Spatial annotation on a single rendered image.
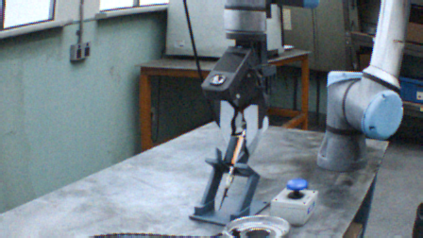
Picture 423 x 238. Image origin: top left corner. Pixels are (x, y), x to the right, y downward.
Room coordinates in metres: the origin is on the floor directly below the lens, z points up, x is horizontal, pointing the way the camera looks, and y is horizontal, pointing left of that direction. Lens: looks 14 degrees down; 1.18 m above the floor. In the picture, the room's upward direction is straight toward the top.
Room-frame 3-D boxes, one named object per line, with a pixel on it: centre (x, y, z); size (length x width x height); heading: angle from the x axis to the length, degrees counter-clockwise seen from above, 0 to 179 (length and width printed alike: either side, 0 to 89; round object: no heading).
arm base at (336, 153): (1.11, -0.33, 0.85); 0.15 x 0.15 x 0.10
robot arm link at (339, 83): (1.11, -0.33, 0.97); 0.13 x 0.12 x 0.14; 17
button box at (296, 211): (0.81, -0.15, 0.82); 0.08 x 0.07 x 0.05; 151
